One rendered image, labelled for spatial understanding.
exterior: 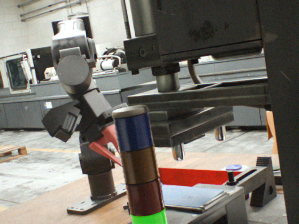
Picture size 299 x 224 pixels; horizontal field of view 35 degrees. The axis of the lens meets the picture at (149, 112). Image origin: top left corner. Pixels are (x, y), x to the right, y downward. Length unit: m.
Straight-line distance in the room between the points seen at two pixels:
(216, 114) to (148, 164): 0.33
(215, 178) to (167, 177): 0.14
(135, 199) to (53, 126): 0.39
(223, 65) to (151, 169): 5.75
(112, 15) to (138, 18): 9.78
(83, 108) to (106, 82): 6.98
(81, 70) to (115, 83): 6.87
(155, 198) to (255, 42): 0.24
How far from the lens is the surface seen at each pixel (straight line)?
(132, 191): 0.49
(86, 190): 1.33
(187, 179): 1.14
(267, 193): 1.02
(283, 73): 0.59
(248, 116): 6.13
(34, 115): 9.92
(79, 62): 0.84
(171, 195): 0.85
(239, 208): 0.85
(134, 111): 0.47
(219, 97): 0.67
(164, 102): 0.73
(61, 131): 0.84
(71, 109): 0.86
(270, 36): 0.59
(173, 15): 0.67
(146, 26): 0.73
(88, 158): 1.14
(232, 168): 1.17
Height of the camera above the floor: 1.25
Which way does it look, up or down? 7 degrees down
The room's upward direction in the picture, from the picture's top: 10 degrees counter-clockwise
